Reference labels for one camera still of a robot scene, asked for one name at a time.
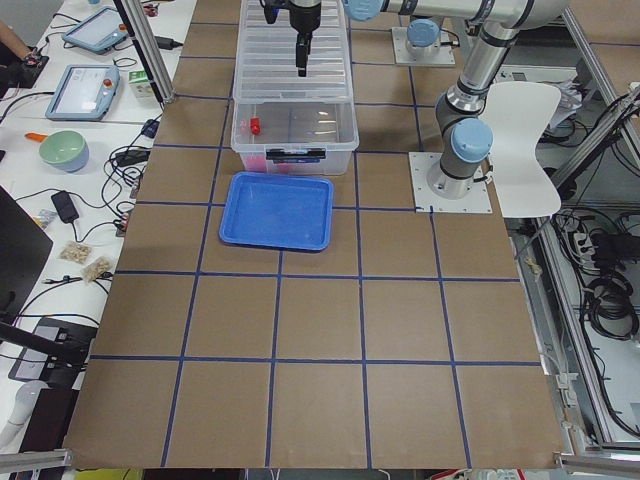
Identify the white chair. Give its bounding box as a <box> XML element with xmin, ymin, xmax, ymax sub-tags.
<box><xmin>480</xmin><ymin>81</ymin><xmax>561</xmax><ymax>218</ymax></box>

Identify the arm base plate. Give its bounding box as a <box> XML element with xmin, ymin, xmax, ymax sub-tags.
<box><xmin>408</xmin><ymin>152</ymin><xmax>492</xmax><ymax>214</ymax></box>
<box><xmin>391</xmin><ymin>27</ymin><xmax>455</xmax><ymax>68</ymax></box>

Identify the toy carrot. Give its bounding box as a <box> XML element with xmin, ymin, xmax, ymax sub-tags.
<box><xmin>24</xmin><ymin>132</ymin><xmax>48</xmax><ymax>143</ymax></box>

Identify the blue teach pendant near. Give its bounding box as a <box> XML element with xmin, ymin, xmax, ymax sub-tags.
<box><xmin>45</xmin><ymin>65</ymin><xmax>120</xmax><ymax>121</ymax></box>

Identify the clear plastic box lid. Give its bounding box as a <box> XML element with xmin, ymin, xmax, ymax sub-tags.
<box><xmin>233</xmin><ymin>1</ymin><xmax>353</xmax><ymax>104</ymax></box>

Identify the blue teach pendant far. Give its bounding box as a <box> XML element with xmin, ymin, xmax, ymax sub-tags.
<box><xmin>62</xmin><ymin>7</ymin><xmax>128</xmax><ymax>54</ymax></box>

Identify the blue teach pendant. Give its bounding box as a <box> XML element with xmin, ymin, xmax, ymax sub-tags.
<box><xmin>62</xmin><ymin>7</ymin><xmax>128</xmax><ymax>54</ymax></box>
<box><xmin>45</xmin><ymin>65</ymin><xmax>120</xmax><ymax>121</ymax></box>

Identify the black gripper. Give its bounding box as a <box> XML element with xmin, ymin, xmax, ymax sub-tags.
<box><xmin>260</xmin><ymin>0</ymin><xmax>321</xmax><ymax>77</ymax></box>

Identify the blue plastic tray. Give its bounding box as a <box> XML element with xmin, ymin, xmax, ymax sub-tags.
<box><xmin>219</xmin><ymin>172</ymin><xmax>334</xmax><ymax>251</ymax></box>

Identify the clear plastic storage box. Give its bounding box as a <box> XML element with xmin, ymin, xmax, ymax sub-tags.
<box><xmin>230</xmin><ymin>0</ymin><xmax>361</xmax><ymax>177</ymax></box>

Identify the green bowl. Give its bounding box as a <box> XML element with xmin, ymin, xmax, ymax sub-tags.
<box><xmin>39</xmin><ymin>130</ymin><xmax>89</xmax><ymax>173</ymax></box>

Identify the red block in box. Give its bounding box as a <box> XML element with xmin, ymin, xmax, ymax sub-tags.
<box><xmin>249</xmin><ymin>117</ymin><xmax>261</xmax><ymax>135</ymax></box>

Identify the black box latch handle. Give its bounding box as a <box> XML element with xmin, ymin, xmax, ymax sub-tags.
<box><xmin>265</xmin><ymin>148</ymin><xmax>326</xmax><ymax>164</ymax></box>

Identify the aluminium frame post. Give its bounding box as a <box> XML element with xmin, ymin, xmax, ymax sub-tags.
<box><xmin>114</xmin><ymin>0</ymin><xmax>175</xmax><ymax>105</ymax></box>

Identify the green white carton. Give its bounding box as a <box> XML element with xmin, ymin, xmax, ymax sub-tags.
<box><xmin>127</xmin><ymin>70</ymin><xmax>155</xmax><ymax>98</ymax></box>

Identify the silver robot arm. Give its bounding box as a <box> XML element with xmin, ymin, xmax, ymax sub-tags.
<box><xmin>343</xmin><ymin>0</ymin><xmax>568</xmax><ymax>200</ymax></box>

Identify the black power adapter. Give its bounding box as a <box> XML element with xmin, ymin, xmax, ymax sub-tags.
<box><xmin>51</xmin><ymin>190</ymin><xmax>79</xmax><ymax>224</ymax></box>

